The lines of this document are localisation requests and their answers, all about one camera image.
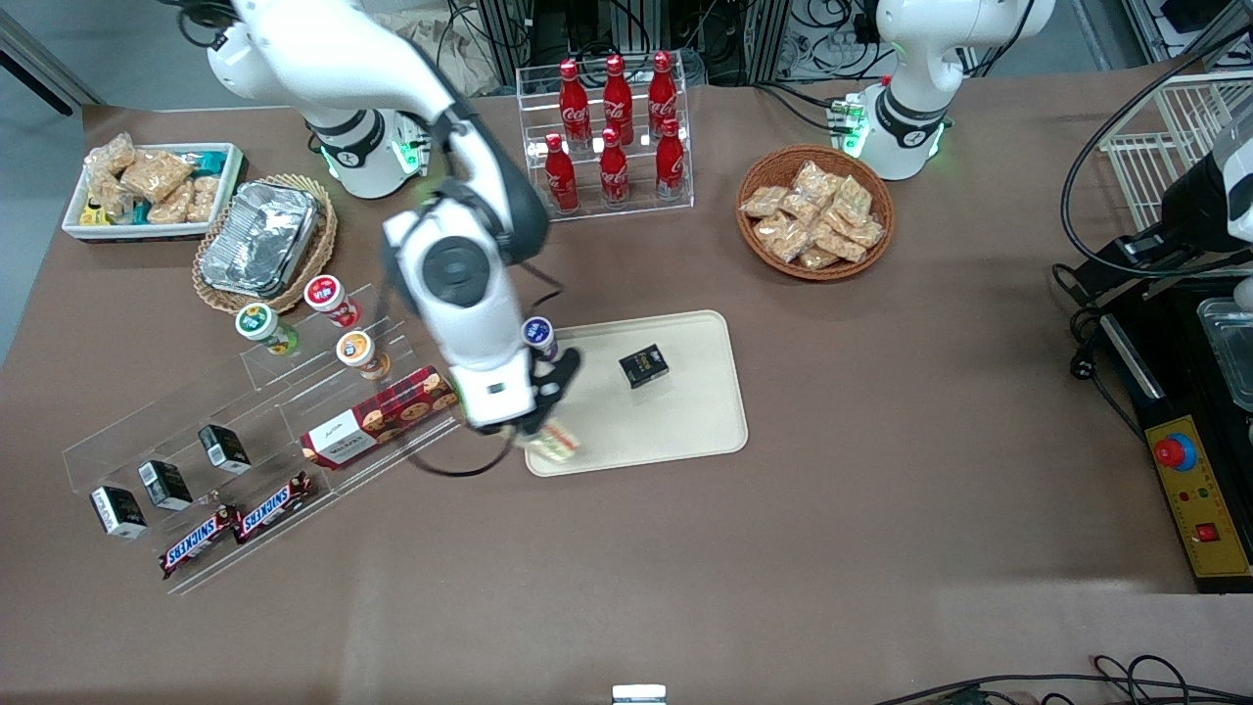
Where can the snickers chocolate bar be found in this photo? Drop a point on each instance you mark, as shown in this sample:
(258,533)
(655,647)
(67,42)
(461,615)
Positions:
(199,540)
(277,506)

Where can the steel pan in sealing machine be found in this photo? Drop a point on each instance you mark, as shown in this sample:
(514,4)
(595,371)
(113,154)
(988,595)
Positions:
(1231,352)

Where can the aluminium foil container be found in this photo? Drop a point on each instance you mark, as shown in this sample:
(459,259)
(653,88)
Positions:
(259,240)

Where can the red cookie box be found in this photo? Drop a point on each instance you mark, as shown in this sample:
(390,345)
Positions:
(377,416)

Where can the crumpled beige cloth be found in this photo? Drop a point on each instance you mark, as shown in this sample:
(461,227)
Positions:
(460,49)

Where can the wrapped snack packet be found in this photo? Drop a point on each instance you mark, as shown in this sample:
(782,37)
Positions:
(171,206)
(204,199)
(110,199)
(154,174)
(113,157)

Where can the clear acrylic stepped display stand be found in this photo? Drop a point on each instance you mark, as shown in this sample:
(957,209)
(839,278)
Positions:
(264,401)

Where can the red lid snack cup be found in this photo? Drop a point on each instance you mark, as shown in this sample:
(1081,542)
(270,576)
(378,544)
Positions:
(326,294)

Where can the green terminal connector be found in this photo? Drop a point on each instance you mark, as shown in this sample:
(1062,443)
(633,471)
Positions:
(848,115)

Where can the black grey sealer press head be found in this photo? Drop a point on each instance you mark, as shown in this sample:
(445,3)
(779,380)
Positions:
(1189,211)

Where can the green snack packet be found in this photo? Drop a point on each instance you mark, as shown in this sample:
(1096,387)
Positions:
(208,159)

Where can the sandwich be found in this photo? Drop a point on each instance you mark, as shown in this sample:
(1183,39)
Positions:
(553,443)

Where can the black tissue pack gold print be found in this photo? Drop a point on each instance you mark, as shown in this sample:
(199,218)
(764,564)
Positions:
(117,511)
(643,365)
(223,447)
(163,484)

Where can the green lid snack cup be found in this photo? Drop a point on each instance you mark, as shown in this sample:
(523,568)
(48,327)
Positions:
(256,323)

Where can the red cola bottle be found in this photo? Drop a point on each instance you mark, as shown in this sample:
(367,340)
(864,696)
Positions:
(663,93)
(574,103)
(618,98)
(671,162)
(560,176)
(614,171)

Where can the orange lid snack cup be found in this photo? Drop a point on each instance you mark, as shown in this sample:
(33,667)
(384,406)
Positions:
(356,350)

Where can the cream plastic tray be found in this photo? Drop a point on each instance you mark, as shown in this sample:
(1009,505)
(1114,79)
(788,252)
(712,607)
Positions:
(666,431)

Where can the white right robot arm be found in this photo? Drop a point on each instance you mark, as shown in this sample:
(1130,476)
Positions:
(460,274)

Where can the wrapped sandwich packet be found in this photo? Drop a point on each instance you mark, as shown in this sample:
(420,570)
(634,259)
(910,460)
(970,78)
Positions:
(844,245)
(852,201)
(783,235)
(817,258)
(814,181)
(866,233)
(764,201)

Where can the aluminium frame rack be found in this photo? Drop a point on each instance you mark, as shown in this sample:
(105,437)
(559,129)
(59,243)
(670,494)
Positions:
(636,29)

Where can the flat wicker plate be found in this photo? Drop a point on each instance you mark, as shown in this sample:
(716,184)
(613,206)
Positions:
(328,245)

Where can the white rectangular bin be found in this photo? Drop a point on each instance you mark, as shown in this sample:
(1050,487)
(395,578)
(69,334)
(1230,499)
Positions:
(73,227)

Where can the purple lid snack cup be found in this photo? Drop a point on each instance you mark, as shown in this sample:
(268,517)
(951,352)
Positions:
(537,333)

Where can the round brown wicker basket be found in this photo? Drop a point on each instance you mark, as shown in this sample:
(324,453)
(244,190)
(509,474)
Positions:
(759,259)

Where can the clear acrylic bottle rack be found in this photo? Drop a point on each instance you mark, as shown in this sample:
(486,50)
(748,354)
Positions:
(626,201)

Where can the small white box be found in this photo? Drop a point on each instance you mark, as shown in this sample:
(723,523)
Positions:
(638,695)

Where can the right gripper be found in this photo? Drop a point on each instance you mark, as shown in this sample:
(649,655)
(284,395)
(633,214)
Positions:
(532,426)

